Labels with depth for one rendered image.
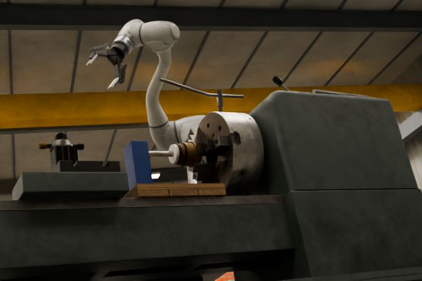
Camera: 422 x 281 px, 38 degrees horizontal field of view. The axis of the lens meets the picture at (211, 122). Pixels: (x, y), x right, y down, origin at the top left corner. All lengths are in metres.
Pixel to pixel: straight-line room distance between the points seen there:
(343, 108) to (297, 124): 0.24
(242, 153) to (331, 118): 0.39
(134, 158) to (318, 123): 0.68
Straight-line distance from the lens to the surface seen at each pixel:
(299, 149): 2.14
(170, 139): 3.05
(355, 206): 2.20
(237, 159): 2.09
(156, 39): 2.76
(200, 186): 1.93
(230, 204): 1.98
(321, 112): 2.29
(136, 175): 2.02
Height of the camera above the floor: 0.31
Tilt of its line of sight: 23 degrees up
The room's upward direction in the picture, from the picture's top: 11 degrees counter-clockwise
